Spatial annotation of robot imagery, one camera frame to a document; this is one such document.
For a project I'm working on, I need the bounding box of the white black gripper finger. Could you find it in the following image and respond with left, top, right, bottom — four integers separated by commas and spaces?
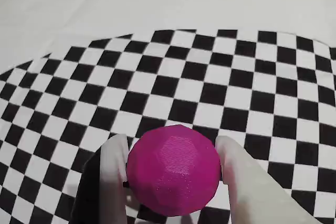
72, 133, 143, 224

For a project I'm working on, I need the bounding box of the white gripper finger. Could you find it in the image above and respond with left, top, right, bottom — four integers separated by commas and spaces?
215, 134, 320, 224

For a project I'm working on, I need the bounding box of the pink faceted ball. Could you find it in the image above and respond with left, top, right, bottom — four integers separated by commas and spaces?
125, 124, 223, 218

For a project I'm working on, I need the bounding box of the checkerboard paper mat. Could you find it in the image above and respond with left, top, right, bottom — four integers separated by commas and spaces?
0, 0, 336, 224

